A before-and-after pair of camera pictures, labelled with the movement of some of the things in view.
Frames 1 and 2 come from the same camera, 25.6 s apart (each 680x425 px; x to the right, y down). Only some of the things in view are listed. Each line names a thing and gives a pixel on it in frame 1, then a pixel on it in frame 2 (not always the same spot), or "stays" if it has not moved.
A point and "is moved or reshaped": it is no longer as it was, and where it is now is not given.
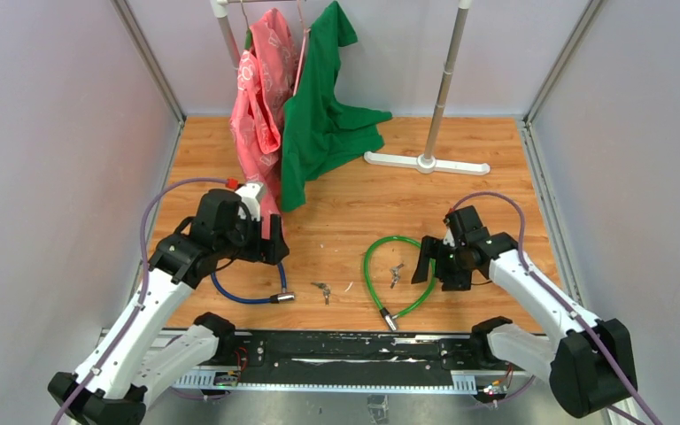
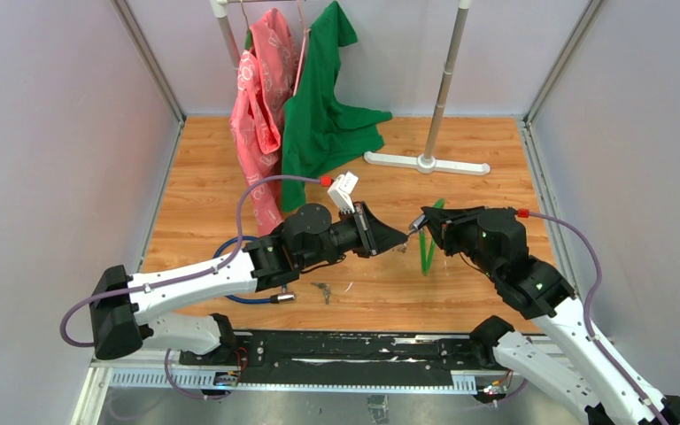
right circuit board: x=491 y=390 stays
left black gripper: x=270 y=251 to x=374 y=235
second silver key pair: x=326 y=289 stays
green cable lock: x=391 y=320 is moved or reshaped
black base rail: x=288 y=359 stays
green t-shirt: x=320 y=128 stays
